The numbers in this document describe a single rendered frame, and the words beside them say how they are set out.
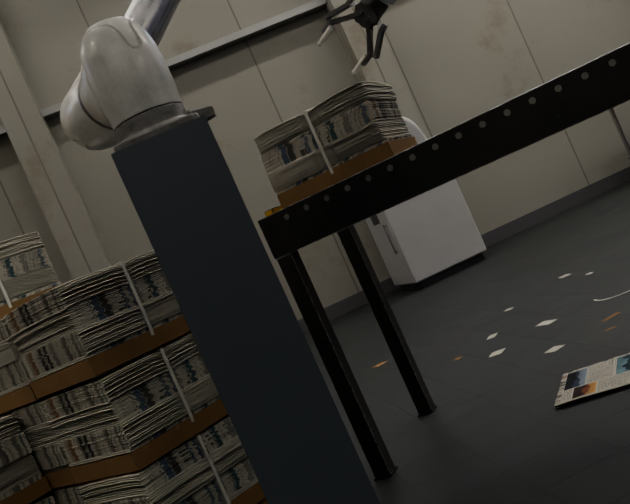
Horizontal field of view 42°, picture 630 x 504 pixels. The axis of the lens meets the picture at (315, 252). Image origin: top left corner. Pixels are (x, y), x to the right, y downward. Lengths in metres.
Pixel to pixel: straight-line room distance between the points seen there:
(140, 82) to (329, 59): 5.84
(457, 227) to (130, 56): 5.05
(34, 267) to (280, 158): 0.81
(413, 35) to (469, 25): 0.54
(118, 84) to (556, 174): 6.47
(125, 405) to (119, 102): 0.69
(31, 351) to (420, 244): 4.66
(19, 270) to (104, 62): 0.99
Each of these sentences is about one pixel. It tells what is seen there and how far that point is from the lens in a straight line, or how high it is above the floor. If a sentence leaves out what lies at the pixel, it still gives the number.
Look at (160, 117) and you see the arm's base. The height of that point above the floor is 1.03.
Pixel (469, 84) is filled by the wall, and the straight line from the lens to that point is 7.73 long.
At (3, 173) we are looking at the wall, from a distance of 7.34.
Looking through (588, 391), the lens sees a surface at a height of 0.01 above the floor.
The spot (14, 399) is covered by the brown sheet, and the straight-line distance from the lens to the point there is 2.25.
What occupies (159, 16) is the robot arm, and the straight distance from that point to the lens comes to 2.06.
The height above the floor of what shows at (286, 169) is 0.91.
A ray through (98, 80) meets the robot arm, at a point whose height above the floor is 1.15.
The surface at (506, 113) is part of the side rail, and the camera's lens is 2.06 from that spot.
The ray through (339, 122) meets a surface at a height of 0.96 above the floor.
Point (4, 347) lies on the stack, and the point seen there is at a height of 0.76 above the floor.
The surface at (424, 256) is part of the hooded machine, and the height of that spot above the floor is 0.23.
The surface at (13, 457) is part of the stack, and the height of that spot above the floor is 0.50.
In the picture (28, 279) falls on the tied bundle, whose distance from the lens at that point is 2.55.
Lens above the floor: 0.68
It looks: 1 degrees down
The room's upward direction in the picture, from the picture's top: 24 degrees counter-clockwise
